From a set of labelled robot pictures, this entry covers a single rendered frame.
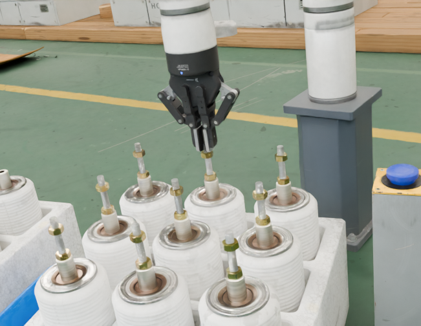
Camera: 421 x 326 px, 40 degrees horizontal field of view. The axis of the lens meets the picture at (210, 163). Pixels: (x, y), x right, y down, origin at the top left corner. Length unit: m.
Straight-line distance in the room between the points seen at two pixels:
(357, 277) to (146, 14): 2.54
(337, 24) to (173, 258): 0.53
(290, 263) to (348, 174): 0.42
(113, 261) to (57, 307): 0.12
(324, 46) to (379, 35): 1.53
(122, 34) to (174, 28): 2.70
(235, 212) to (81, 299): 0.28
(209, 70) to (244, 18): 2.20
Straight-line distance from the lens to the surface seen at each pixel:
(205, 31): 0.80
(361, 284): 1.12
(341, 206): 1.18
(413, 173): 0.77
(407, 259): 0.81
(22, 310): 1.05
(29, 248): 1.08
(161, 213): 0.94
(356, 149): 1.13
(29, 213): 1.11
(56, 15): 4.04
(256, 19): 2.97
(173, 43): 0.80
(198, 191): 0.93
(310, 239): 0.88
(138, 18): 3.48
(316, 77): 1.11
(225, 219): 0.89
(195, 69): 0.80
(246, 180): 1.52
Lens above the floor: 0.67
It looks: 24 degrees down
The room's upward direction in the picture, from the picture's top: 8 degrees counter-clockwise
